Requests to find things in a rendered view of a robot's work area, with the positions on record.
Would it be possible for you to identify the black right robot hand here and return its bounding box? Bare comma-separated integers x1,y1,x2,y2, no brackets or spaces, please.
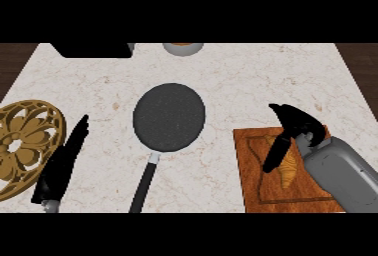
261,103,327,174

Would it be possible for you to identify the brown wooden cutting board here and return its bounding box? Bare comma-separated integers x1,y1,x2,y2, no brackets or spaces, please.
231,124,346,214

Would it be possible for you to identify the dark grey frying pan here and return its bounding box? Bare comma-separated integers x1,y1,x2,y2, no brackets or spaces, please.
126,82,206,214

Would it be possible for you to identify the grey round bowl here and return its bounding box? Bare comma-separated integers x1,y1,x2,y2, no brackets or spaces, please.
162,42,205,57

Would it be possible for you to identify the black appliance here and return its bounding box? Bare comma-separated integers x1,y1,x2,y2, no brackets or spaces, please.
50,42,135,59

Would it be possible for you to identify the golden ornate round trivet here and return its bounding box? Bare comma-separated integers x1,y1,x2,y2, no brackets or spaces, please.
0,99,67,202

